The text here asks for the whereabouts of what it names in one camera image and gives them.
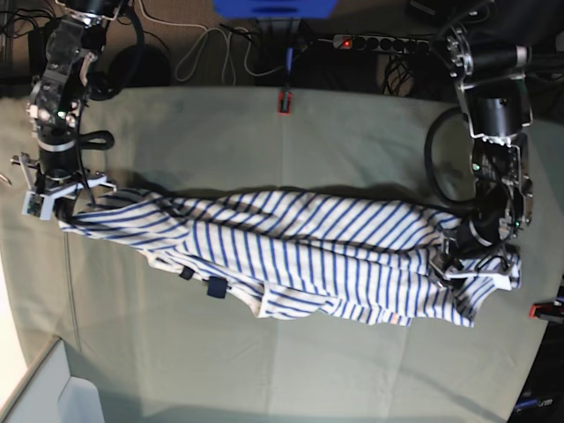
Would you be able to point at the white power strip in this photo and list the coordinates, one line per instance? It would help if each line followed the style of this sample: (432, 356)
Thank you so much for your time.
(381, 44)

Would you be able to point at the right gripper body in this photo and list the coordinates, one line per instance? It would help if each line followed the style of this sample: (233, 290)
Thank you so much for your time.
(57, 167)

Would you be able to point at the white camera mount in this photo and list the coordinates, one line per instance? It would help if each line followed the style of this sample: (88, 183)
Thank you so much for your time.
(502, 268)
(46, 195)

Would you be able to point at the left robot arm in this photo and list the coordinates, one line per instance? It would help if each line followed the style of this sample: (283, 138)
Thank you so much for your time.
(488, 49)

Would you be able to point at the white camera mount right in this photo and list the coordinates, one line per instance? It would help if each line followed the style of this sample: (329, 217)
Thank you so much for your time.
(46, 195)

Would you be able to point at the blue white striped t-shirt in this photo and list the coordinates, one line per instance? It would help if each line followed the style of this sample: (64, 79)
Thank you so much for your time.
(288, 254)

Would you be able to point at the green table cloth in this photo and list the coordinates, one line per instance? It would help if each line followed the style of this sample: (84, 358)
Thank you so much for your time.
(160, 350)

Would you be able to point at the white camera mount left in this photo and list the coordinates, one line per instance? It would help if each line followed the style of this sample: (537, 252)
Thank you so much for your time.
(502, 268)

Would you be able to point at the red black clamp right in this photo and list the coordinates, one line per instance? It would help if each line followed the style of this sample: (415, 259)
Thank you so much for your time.
(551, 312)

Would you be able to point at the round black stool base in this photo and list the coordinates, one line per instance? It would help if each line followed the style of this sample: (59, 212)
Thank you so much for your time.
(153, 68)

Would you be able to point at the red black clamp centre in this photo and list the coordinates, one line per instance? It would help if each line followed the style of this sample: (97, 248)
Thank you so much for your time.
(284, 102)

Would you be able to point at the red black clamp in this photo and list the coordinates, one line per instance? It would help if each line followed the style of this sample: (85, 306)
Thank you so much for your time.
(551, 312)
(284, 102)

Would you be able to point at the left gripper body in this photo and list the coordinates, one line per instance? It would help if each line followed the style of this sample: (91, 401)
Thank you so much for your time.
(483, 229)

